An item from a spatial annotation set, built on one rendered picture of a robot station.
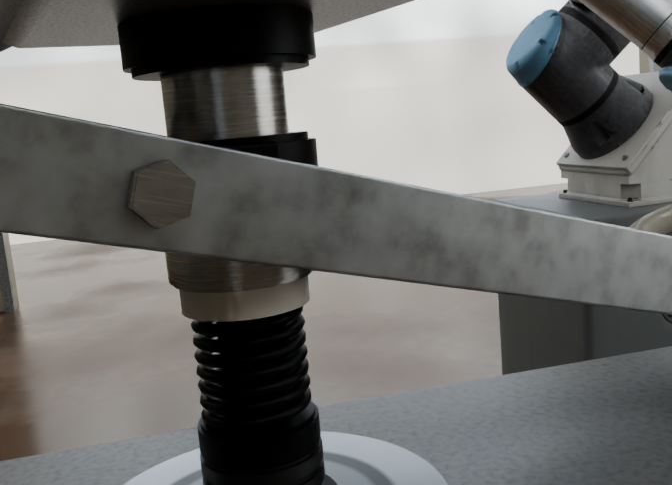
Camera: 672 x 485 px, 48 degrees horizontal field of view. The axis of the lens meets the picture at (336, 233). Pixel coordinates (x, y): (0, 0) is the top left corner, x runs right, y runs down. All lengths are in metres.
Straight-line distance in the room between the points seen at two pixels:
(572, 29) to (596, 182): 0.32
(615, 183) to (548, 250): 1.16
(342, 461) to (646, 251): 0.23
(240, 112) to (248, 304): 0.10
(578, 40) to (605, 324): 0.55
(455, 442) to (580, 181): 1.17
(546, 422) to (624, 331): 0.93
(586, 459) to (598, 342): 0.96
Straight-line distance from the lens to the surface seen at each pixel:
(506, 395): 0.67
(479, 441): 0.59
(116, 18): 0.39
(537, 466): 0.55
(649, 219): 0.92
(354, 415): 0.64
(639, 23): 1.11
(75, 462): 0.64
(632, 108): 1.62
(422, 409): 0.64
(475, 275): 0.41
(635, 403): 0.66
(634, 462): 0.56
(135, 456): 0.62
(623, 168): 1.56
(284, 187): 0.35
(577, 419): 0.62
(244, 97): 0.38
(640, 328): 1.56
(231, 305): 0.38
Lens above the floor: 1.07
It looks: 9 degrees down
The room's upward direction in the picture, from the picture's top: 5 degrees counter-clockwise
